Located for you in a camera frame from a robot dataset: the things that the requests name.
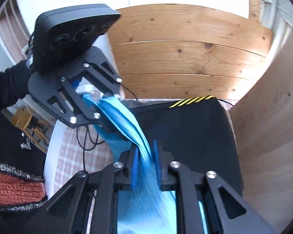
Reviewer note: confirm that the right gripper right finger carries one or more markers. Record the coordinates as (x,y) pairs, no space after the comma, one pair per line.
(205,203)

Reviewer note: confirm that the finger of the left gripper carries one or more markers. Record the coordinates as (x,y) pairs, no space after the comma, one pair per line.
(111,134)
(112,97)

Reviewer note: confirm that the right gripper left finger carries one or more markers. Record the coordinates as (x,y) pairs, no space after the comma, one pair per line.
(87,203)

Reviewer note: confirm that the blue striped garment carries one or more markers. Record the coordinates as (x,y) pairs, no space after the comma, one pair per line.
(146,209)

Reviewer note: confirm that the pink plaid bed sheet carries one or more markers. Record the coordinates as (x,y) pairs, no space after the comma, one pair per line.
(72,150)

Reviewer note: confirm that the pink bow-print clothing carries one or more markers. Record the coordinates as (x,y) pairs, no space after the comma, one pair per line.
(20,191)

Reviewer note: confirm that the light pine wood panel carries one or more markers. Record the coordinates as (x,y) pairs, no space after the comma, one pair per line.
(185,51)

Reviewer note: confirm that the black folded garment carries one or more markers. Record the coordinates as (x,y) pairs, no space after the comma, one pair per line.
(196,132)

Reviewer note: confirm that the brown wooden board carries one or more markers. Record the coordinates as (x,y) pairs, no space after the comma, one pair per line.
(263,125)

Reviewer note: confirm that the black camera unit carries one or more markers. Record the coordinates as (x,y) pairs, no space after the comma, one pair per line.
(64,34)

